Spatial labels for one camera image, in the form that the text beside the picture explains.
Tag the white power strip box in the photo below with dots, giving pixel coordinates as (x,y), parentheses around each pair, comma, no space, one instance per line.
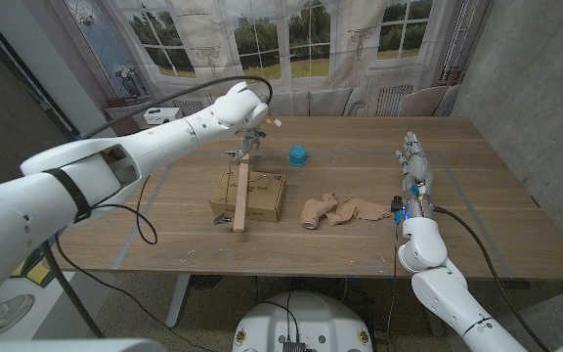
(161,116)

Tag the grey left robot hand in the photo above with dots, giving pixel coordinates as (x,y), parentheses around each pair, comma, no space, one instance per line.
(249,142)

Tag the printed window room backdrop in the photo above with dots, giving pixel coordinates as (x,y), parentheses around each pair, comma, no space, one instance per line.
(311,29)

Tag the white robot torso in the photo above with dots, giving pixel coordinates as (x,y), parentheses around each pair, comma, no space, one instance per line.
(306,318)

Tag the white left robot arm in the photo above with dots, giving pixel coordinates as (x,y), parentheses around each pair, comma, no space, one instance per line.
(42,210)

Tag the small blue plastic cup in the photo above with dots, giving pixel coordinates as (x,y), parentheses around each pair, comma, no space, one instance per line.
(298,156)

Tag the brown cardboard package box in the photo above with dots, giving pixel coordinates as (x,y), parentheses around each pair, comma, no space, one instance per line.
(267,195)

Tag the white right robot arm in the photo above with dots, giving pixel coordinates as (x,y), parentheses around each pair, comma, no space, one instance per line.
(438,293)

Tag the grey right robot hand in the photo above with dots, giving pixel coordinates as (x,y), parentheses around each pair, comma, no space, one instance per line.
(418,166)

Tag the white robot head rim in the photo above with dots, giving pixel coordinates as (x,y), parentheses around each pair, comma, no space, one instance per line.
(66,346)

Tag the yellow and black floor marker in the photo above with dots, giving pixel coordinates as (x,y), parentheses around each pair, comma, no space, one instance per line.
(39,274)

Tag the long wooden bar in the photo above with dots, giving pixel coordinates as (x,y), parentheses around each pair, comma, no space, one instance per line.
(241,195)

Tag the white grey sneaker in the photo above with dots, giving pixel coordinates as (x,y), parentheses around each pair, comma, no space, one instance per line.
(10,313)

